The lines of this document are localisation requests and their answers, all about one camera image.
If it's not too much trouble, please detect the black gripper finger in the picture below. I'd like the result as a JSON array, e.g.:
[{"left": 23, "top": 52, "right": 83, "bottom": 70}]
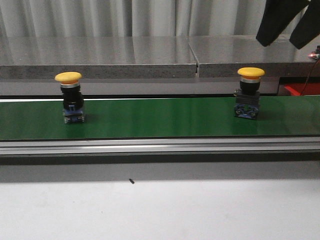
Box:
[
  {"left": 256, "top": 0, "right": 310, "bottom": 47},
  {"left": 289, "top": 0, "right": 320, "bottom": 49}
]

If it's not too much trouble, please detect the yellow mushroom push button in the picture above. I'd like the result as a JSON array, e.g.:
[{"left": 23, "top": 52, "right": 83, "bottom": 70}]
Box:
[
  {"left": 233, "top": 67, "right": 265, "bottom": 120},
  {"left": 55, "top": 71, "right": 85, "bottom": 124}
]

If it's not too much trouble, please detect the small green circuit board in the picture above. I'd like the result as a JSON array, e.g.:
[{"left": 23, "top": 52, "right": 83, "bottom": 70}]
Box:
[{"left": 308, "top": 51, "right": 320, "bottom": 60}]

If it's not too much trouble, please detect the red plastic tray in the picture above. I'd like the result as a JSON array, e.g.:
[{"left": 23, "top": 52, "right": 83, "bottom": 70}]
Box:
[{"left": 284, "top": 83, "right": 320, "bottom": 96}]

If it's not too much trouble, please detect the grey granite counter slab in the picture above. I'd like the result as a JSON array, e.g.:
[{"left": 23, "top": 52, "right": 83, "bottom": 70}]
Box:
[
  {"left": 188, "top": 34, "right": 320, "bottom": 78},
  {"left": 0, "top": 36, "right": 197, "bottom": 79}
]

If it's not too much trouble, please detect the green conveyor belt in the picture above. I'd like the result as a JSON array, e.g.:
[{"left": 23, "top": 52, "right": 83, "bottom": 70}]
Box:
[{"left": 0, "top": 96, "right": 320, "bottom": 141}]

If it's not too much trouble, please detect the white pleated curtain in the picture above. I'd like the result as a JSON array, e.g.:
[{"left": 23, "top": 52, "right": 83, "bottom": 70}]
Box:
[{"left": 0, "top": 0, "right": 320, "bottom": 38}]

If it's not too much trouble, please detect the red black wire pair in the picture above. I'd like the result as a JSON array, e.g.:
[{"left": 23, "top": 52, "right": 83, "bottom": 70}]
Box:
[{"left": 299, "top": 58, "right": 320, "bottom": 96}]

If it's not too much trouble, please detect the aluminium conveyor frame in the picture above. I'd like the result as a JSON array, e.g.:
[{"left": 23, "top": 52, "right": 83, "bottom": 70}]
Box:
[{"left": 0, "top": 136, "right": 320, "bottom": 165}]

